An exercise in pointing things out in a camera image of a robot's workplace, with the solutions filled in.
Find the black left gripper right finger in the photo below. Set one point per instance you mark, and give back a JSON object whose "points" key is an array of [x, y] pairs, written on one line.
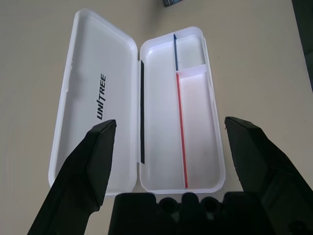
{"points": [[259, 166]]}

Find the white plastic pencil case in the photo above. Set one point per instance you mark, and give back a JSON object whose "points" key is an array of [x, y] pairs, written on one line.
{"points": [[161, 110]]}

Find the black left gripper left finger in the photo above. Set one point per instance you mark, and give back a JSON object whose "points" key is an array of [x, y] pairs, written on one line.
{"points": [[83, 176]]}

